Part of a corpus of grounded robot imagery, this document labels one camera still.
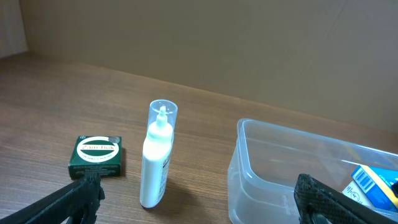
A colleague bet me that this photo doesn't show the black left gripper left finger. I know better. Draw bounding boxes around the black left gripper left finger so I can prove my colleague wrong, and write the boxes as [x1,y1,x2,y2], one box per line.
[1,174,105,224]

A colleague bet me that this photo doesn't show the green Zam-Buk box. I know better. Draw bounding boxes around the green Zam-Buk box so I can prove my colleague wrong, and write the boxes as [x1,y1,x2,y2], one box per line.
[68,136,123,179]

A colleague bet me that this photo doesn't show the clear plastic container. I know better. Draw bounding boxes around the clear plastic container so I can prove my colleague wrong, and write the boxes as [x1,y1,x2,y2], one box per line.
[228,118,397,223]

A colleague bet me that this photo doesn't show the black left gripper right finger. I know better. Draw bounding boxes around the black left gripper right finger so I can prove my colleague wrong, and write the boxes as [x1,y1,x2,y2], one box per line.
[294,174,397,224]

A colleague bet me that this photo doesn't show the blue VapoDrops box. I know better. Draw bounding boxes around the blue VapoDrops box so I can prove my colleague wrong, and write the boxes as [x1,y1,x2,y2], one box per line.
[351,165,397,213]

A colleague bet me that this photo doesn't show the white spray bottle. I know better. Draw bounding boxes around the white spray bottle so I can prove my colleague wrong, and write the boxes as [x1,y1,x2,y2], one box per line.
[139,100,178,208]

